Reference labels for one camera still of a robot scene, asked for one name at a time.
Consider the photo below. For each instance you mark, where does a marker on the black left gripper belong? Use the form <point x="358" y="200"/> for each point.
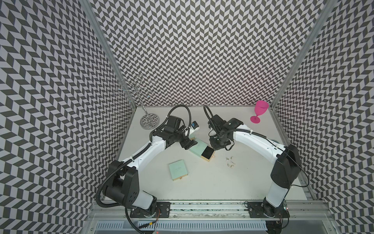
<point x="186" y="142"/>

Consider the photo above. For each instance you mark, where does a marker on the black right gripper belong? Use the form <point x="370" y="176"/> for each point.
<point x="215" y="146"/>

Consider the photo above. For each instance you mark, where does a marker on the mint green drawer jewelry box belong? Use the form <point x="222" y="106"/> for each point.
<point x="202" y="150"/>

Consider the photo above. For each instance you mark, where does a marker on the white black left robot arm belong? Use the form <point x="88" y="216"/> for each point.
<point x="121" y="185"/>

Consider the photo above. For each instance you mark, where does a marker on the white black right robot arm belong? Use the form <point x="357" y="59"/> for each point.
<point x="286" y="160"/>

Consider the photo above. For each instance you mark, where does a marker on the chrome jewelry tree stand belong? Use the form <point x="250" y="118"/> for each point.
<point x="139" y="91"/>

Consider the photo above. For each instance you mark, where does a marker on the small earrings pile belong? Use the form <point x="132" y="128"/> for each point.
<point x="230" y="162"/>

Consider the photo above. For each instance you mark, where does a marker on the pink plastic wine glass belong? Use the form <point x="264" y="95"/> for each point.
<point x="260" y="108"/>

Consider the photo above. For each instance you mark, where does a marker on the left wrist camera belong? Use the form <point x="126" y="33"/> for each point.
<point x="194" y="126"/>

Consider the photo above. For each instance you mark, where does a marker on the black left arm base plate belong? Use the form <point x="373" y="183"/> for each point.
<point x="158" y="209"/>

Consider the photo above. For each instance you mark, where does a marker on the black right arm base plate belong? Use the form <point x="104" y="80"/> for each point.
<point x="265" y="210"/>

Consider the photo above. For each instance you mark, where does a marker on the aluminium front rail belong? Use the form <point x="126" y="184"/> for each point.
<point x="214" y="217"/>

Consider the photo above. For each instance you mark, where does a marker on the aluminium corner post left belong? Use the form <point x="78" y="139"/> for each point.
<point x="91" y="17"/>

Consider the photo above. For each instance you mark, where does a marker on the aluminium corner post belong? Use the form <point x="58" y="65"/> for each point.
<point x="322" y="18"/>
<point x="91" y="17"/>

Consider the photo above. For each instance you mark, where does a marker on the aluminium corner post right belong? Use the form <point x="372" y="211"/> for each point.
<point x="322" y="18"/>

